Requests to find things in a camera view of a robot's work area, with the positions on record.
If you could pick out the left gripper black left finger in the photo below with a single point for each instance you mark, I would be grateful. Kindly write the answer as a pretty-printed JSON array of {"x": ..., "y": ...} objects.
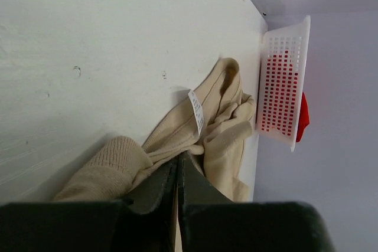
[{"x": 142, "y": 220}]

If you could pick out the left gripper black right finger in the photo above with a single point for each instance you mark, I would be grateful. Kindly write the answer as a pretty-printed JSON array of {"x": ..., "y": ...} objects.
[{"x": 209, "y": 221}]

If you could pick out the beige t shirt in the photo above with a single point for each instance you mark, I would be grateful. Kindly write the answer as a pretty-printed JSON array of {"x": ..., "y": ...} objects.
[{"x": 217, "y": 147}]

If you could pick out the red t shirt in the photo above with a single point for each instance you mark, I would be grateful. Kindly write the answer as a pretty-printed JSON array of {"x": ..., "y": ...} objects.
[{"x": 304, "y": 120}]

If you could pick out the white plastic basket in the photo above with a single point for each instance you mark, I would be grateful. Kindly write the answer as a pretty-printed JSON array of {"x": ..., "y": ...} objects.
[{"x": 283, "y": 59}]

